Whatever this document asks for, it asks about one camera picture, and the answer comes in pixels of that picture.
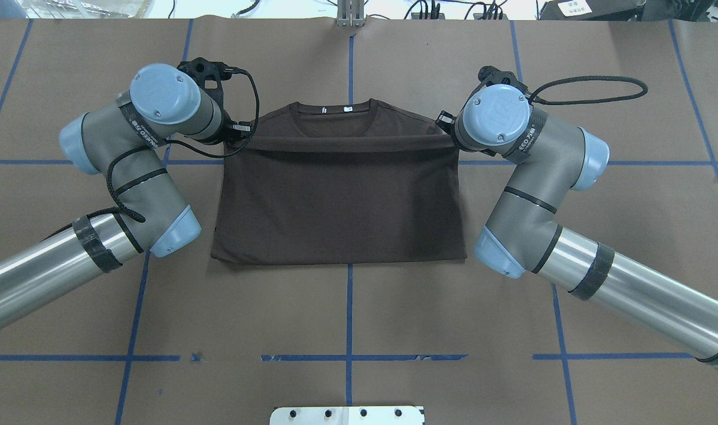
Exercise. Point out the brown paper table cover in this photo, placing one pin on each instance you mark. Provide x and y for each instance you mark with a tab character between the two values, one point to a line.
186	339

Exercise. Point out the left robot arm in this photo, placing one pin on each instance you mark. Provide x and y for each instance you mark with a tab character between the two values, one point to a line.
110	198

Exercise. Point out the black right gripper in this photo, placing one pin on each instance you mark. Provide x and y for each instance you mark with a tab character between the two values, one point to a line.
444	122

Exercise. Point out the white metal mount base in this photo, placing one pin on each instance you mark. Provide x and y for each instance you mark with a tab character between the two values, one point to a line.
349	415

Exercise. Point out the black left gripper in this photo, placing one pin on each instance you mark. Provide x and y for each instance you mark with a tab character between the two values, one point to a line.
239	129

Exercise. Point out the black box with label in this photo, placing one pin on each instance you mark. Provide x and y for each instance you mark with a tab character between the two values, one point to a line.
592	10

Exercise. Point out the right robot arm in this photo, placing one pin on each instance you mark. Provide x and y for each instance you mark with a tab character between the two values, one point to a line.
554	161

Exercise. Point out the aluminium frame profile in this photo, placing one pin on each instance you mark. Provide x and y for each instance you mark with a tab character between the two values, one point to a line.
350	13

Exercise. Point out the dark brown t-shirt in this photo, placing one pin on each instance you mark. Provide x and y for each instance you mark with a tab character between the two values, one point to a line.
377	184

